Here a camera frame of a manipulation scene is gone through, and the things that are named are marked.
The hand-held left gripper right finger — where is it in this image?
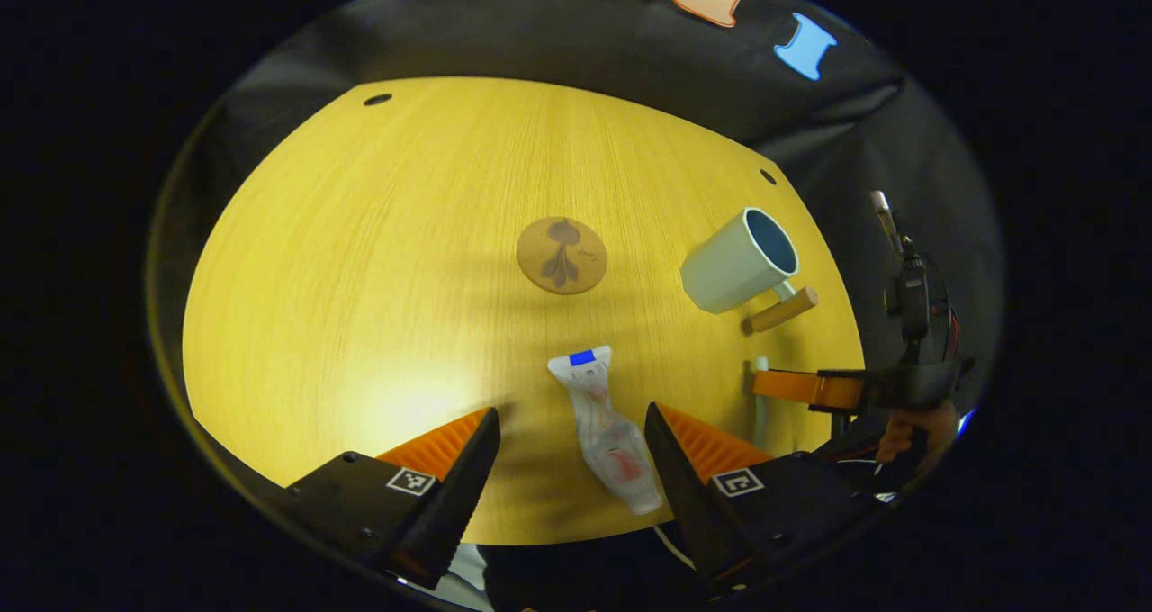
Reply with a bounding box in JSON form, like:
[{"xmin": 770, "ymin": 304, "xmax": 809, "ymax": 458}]
[{"xmin": 643, "ymin": 401, "xmax": 881, "ymax": 595}]

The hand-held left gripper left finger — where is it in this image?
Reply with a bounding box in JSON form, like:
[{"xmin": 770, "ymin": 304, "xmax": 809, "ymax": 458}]
[{"xmin": 284, "ymin": 406, "xmax": 502, "ymax": 591}]

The pale green toothbrush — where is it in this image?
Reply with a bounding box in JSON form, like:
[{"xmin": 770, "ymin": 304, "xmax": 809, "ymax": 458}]
[{"xmin": 752, "ymin": 355, "xmax": 771, "ymax": 446}]

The white toothpaste tube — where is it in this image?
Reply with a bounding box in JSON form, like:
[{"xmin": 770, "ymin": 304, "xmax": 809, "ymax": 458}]
[{"xmin": 547, "ymin": 345, "xmax": 664, "ymax": 516}]

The round brown coaster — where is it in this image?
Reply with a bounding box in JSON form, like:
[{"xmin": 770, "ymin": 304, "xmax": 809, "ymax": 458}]
[{"xmin": 516, "ymin": 216, "xmax": 608, "ymax": 296}]

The black backdrop cloth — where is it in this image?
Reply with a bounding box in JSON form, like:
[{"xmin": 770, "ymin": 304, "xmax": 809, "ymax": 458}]
[{"xmin": 148, "ymin": 0, "xmax": 1004, "ymax": 469}]

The white cable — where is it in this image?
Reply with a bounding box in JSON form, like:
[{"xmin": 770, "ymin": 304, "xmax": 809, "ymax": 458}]
[{"xmin": 652, "ymin": 524, "xmax": 698, "ymax": 570}]

